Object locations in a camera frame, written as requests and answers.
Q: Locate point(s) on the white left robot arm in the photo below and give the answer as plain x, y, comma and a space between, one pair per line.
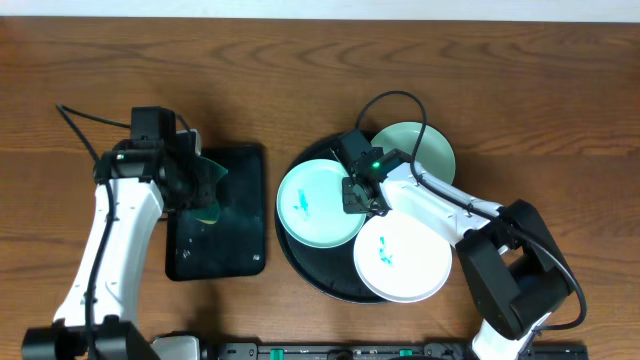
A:
136, 183

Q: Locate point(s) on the black round tray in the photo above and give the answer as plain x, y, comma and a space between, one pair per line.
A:
332, 270

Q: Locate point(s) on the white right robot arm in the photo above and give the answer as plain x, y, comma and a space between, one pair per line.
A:
515, 272

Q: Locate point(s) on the mint green plate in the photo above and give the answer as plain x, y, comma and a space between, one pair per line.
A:
310, 207

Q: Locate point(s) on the black rectangular tray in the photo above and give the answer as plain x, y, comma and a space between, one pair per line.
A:
235, 245

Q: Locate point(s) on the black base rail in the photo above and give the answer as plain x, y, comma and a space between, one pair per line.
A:
252, 351

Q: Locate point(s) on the sage green plate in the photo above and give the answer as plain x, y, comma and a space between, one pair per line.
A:
435, 154

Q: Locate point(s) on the white plate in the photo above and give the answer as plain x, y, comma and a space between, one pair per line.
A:
400, 259

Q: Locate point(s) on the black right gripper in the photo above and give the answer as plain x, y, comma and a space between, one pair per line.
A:
353, 195

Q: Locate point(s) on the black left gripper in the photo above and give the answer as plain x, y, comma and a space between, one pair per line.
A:
201, 187

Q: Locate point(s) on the green yellow sponge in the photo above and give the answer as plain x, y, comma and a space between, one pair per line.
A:
214, 172

